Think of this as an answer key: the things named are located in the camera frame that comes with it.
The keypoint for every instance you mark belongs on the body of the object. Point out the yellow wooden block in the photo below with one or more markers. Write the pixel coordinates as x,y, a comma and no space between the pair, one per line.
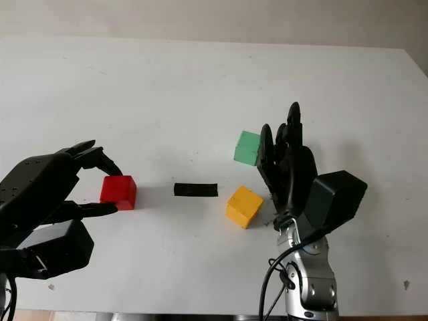
242,205

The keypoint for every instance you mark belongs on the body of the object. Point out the green wooden block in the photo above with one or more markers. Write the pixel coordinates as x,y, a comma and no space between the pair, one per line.
245,148

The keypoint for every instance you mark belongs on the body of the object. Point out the red wooden block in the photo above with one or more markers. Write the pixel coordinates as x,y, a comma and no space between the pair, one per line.
117,189

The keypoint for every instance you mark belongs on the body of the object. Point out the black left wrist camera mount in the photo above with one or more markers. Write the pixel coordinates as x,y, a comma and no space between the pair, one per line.
67,247

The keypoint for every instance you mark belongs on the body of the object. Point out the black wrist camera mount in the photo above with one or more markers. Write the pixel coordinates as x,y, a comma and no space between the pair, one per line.
334,200
67,247

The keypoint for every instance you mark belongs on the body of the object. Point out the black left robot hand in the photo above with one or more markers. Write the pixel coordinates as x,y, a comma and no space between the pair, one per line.
36,187

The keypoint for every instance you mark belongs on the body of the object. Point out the black tape strip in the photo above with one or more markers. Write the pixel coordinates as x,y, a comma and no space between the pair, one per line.
195,190

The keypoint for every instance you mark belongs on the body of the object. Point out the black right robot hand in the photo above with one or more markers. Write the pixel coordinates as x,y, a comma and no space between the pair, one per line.
287,174

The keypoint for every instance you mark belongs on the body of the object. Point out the dark metal bar under table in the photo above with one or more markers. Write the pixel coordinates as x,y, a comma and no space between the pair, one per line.
200,318

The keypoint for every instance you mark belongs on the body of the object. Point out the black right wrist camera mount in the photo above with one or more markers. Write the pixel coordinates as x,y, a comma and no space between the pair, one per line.
334,200

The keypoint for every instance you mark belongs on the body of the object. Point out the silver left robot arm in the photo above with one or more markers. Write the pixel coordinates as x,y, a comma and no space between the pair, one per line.
2,294

